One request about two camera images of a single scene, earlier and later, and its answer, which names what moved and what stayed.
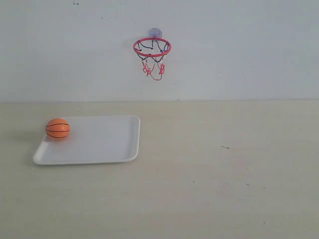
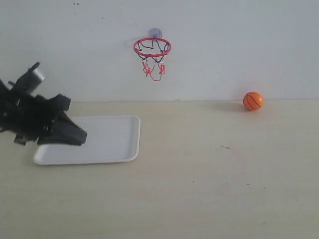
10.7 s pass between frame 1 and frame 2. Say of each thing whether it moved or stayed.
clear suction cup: stayed
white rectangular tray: stayed
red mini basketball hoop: stayed
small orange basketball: moved
